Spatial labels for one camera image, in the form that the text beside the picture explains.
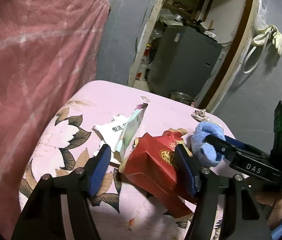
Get light blue cloth rag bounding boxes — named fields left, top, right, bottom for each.
left=191, top=121, right=225, bottom=167

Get red paper gift bag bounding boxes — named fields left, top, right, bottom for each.
left=119, top=128, right=196, bottom=221

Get white green torn package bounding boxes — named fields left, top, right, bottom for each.
left=93, top=103, right=148, bottom=165

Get person's hand holding gripper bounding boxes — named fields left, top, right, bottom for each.
left=254, top=192, right=282, bottom=230

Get steel pot on floor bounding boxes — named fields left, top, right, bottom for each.
left=169, top=91, right=194, bottom=106

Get pink floral table cover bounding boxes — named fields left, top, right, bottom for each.
left=18, top=80, right=237, bottom=240

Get pink plaid cloth cover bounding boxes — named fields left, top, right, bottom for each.
left=0, top=0, right=110, bottom=239

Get wooden door frame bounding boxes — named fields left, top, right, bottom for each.
left=128, top=0, right=259, bottom=111

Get white hose loop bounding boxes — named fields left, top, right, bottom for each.
left=242, top=31, right=273, bottom=75

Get white gloves on wall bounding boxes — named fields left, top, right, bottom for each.
left=252, top=25, right=282, bottom=55

